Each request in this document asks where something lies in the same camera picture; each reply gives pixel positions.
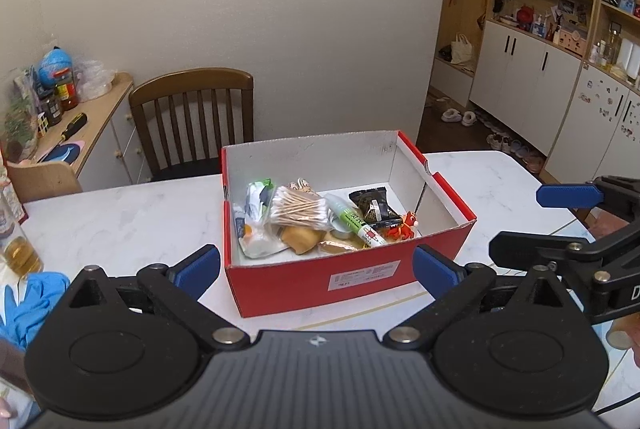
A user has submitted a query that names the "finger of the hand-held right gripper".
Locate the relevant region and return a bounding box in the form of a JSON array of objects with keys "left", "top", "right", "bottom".
[
  {"left": 535, "top": 175, "right": 640, "bottom": 222},
  {"left": 488, "top": 231, "right": 608, "bottom": 277}
]

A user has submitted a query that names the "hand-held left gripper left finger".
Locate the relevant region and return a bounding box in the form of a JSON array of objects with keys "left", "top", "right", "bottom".
[{"left": 66, "top": 244, "right": 250, "bottom": 353}]

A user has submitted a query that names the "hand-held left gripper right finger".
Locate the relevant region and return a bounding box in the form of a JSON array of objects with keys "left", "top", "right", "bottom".
[{"left": 382, "top": 243, "right": 571, "bottom": 350}]

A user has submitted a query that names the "red toy keychain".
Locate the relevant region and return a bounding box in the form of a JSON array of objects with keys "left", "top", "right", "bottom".
[{"left": 387, "top": 211, "right": 420, "bottom": 243}]

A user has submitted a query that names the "white plastic packet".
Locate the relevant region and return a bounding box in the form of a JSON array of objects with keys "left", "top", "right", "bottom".
[{"left": 238, "top": 221, "right": 291, "bottom": 259}]

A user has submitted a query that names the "black snack packet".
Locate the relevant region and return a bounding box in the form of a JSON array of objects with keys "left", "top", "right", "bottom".
[{"left": 348, "top": 188, "right": 404, "bottom": 228}]

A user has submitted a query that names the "white green correction pen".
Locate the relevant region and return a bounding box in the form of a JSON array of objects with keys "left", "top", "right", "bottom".
[{"left": 324, "top": 193, "right": 386, "bottom": 250}]

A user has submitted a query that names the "bread slice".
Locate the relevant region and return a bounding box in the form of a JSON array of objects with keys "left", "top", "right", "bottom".
[{"left": 317, "top": 236, "right": 364, "bottom": 256}]

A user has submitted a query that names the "red cardboard box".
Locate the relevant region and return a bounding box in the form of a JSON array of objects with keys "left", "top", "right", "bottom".
[{"left": 221, "top": 130, "right": 477, "bottom": 319}]

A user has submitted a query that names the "bag of cotton swabs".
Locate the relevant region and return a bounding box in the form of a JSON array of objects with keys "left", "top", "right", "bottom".
[{"left": 269, "top": 186, "right": 331, "bottom": 228}]

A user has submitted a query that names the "person's right hand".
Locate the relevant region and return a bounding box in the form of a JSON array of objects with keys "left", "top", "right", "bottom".
[{"left": 607, "top": 313, "right": 640, "bottom": 368}]

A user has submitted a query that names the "pink towel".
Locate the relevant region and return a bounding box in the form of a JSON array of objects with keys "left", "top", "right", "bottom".
[{"left": 595, "top": 211, "right": 634, "bottom": 240}]

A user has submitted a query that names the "white cabinet with stickers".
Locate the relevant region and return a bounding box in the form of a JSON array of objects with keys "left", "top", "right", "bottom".
[{"left": 542, "top": 63, "right": 640, "bottom": 190}]

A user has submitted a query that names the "white lower cabinet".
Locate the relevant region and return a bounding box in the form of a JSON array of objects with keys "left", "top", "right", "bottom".
[{"left": 469, "top": 18, "right": 589, "bottom": 155}]

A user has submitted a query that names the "white wooden sideboard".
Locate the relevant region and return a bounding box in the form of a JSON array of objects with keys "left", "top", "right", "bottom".
[{"left": 30, "top": 71, "right": 151, "bottom": 192}]

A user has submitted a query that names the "blue cloth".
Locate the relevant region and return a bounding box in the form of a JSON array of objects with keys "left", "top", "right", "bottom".
[{"left": 0, "top": 271, "right": 71, "bottom": 350}]

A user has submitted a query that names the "blue mouse pad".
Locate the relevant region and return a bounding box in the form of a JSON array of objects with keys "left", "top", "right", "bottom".
[{"left": 37, "top": 139, "right": 86, "bottom": 165}]

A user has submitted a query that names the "glass of yellow tea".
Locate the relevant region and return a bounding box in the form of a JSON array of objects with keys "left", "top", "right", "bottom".
[{"left": 0, "top": 203, "right": 45, "bottom": 280}]

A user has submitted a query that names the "white tote bag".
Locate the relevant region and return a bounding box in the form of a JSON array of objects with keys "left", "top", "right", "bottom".
[{"left": 449, "top": 33, "right": 474, "bottom": 65}]

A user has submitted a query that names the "brown slatted wooden chair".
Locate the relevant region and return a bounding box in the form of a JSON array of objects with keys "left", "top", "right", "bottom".
[{"left": 128, "top": 67, "right": 255, "bottom": 182}]

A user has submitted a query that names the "black yellow screwdriver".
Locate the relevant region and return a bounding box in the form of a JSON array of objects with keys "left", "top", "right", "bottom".
[{"left": 59, "top": 112, "right": 89, "bottom": 142}]

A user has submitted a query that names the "dark glass jar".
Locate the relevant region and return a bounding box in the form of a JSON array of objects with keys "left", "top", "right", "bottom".
[{"left": 39, "top": 96, "right": 64, "bottom": 128}]

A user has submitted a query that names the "clear plastic bag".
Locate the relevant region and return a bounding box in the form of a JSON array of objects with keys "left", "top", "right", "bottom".
[{"left": 74, "top": 58, "right": 117, "bottom": 102}]

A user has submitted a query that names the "red sauce jar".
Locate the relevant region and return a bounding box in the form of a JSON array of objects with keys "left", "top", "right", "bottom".
[{"left": 54, "top": 81, "right": 80, "bottom": 112}]

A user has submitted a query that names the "green plant packet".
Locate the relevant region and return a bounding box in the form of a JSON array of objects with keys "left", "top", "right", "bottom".
[{"left": 2, "top": 68, "right": 44, "bottom": 160}]

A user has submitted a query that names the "blue globe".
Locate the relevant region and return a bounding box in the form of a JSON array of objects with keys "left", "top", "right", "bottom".
[{"left": 38, "top": 48, "right": 76, "bottom": 88}]

